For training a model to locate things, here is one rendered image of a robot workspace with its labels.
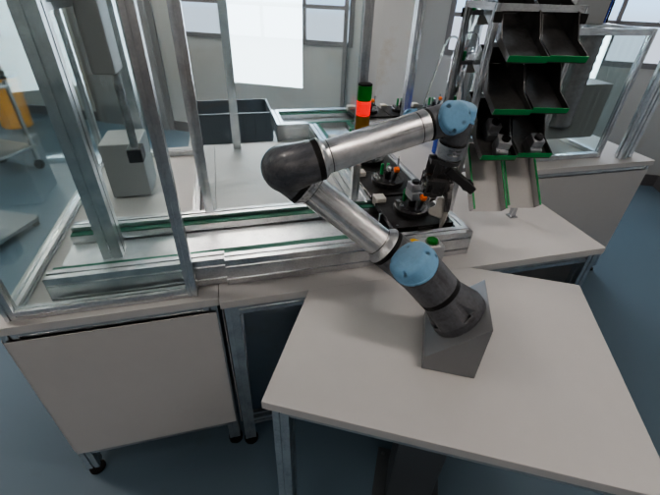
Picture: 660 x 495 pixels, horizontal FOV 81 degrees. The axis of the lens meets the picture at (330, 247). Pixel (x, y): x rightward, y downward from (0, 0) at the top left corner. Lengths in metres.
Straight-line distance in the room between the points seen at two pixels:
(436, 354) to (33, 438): 1.82
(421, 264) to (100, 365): 1.08
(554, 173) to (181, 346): 2.17
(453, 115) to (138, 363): 1.23
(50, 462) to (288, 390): 1.37
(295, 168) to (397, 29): 3.46
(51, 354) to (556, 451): 1.40
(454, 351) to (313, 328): 0.40
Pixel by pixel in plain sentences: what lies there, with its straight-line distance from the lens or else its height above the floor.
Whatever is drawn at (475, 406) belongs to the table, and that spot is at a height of 0.86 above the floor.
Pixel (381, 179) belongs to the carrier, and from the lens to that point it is 1.73.
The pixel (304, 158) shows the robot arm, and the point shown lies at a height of 1.38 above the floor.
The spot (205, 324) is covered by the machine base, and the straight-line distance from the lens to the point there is 1.36.
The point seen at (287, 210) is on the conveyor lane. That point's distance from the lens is 1.53.
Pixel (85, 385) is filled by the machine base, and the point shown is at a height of 0.56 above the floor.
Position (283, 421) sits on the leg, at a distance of 1.09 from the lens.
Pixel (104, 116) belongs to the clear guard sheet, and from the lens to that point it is 1.07.
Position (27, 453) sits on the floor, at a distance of 2.26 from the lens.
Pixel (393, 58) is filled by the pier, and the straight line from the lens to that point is 4.26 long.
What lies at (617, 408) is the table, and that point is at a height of 0.86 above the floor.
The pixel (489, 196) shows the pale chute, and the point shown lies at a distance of 1.63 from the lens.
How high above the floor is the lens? 1.70
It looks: 35 degrees down
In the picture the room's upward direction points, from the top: 2 degrees clockwise
